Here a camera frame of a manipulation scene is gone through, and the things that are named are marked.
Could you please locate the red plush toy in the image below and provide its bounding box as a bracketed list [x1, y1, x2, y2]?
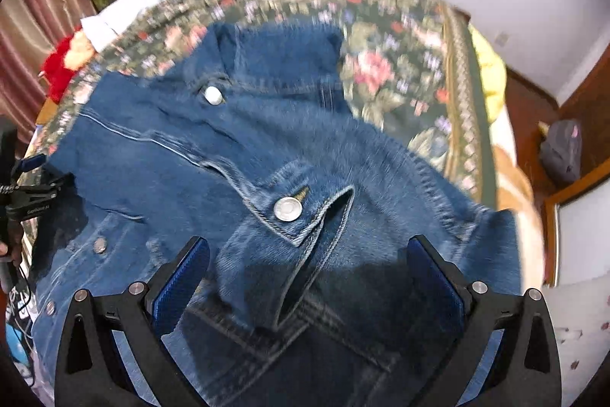
[40, 28, 96, 104]

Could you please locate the yellow blanket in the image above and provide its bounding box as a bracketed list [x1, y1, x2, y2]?
[468, 23, 507, 124]

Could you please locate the pink striped curtain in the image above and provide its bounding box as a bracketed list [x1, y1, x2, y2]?
[1, 0, 95, 143]

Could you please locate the floral green bedspread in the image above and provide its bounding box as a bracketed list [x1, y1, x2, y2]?
[29, 0, 496, 207]

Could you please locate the grey backpack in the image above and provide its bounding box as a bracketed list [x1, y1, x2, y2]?
[539, 120, 582, 186]

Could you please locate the white shirt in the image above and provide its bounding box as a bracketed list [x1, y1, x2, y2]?
[81, 0, 163, 53]

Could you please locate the blue denim jacket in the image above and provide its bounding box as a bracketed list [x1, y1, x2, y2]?
[32, 24, 521, 406]

